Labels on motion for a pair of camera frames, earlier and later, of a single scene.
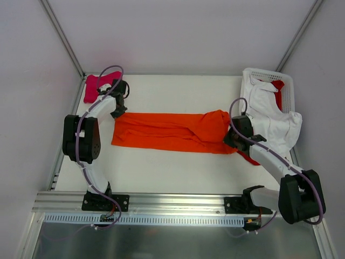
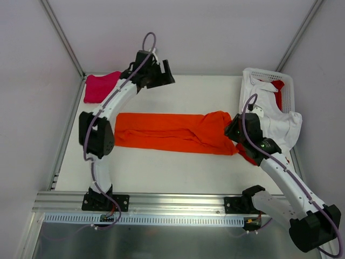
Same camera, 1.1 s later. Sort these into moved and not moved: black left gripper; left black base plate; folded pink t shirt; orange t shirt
Moved: black left gripper
Not moved: left black base plate; folded pink t shirt; orange t shirt
